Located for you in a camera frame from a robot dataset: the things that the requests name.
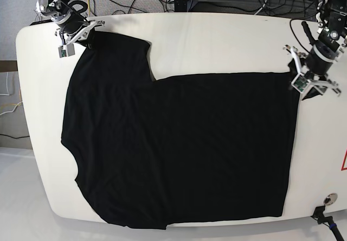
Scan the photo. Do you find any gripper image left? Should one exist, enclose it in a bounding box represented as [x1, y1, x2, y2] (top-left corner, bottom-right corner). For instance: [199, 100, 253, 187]
[55, 14, 105, 47]

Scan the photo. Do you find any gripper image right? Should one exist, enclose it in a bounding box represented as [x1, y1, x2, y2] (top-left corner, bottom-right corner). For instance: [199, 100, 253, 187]
[283, 44, 342, 97]

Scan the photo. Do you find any black T-shirt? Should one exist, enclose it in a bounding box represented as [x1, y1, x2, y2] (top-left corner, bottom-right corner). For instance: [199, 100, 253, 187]
[60, 31, 323, 230]

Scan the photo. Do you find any silver table grommet right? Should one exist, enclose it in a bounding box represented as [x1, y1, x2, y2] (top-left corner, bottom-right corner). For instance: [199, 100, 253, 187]
[324, 193, 338, 206]

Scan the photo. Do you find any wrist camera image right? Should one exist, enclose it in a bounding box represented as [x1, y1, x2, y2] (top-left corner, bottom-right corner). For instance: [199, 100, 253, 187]
[291, 74, 311, 94]

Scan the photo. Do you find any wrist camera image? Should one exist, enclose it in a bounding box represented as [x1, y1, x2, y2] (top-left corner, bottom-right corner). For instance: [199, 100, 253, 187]
[291, 74, 311, 94]
[58, 43, 75, 58]

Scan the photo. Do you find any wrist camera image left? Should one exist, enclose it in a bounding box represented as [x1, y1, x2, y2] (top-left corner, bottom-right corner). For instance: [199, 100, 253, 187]
[58, 43, 75, 58]

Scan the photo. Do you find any black clamp with cable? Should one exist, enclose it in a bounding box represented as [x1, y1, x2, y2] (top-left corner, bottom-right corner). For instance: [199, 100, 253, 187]
[311, 206, 344, 241]

